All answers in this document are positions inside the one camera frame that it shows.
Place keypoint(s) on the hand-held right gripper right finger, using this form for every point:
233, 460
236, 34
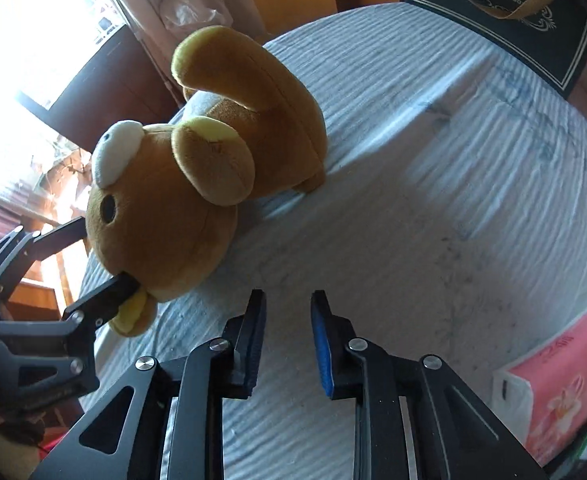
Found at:
323, 347

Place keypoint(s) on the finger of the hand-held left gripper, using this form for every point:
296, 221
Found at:
103, 300
53, 237

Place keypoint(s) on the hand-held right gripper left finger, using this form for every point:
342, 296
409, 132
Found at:
256, 342

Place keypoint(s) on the brown bear plush toy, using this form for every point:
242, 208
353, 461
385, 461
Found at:
173, 220

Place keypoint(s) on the dark wooden cabinet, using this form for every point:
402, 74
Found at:
108, 95

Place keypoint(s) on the striped white bed sheet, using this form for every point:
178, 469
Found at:
423, 210

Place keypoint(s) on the pink flowered tissue pack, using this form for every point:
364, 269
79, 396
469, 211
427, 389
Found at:
558, 390

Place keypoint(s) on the clear plastic bag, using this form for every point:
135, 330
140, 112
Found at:
188, 7

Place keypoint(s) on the black gift box gold ribbon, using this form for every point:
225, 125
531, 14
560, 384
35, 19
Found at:
548, 35

